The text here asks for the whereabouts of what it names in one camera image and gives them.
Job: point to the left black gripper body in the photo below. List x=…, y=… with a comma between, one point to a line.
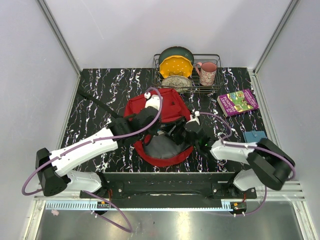
x=154, y=131

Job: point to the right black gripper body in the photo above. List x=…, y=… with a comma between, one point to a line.
x=181, y=135

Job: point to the red student backpack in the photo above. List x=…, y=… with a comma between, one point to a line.
x=161, y=151

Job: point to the purple treehouse paperback book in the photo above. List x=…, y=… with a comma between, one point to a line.
x=235, y=103

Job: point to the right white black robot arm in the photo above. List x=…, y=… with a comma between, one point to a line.
x=269, y=165

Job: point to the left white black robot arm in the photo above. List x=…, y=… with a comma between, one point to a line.
x=55, y=169

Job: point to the grey patterned small plate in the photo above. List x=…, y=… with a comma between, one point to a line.
x=180, y=83

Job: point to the blue card wallet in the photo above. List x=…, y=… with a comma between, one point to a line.
x=253, y=136

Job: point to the pink patterned mug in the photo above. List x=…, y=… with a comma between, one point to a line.
x=207, y=73

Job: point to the yellow dotted plate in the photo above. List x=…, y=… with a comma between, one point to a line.
x=176, y=65

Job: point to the dark green plate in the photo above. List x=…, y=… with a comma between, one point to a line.
x=176, y=51

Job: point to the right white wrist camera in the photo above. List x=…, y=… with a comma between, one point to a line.
x=194, y=117

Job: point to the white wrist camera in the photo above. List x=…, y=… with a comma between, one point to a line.
x=152, y=100
x=194, y=117

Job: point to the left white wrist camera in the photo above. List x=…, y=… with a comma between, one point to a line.
x=152, y=100

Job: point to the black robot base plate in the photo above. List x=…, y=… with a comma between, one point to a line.
x=217, y=185

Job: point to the aluminium frame rail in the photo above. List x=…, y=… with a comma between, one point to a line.
x=44, y=7

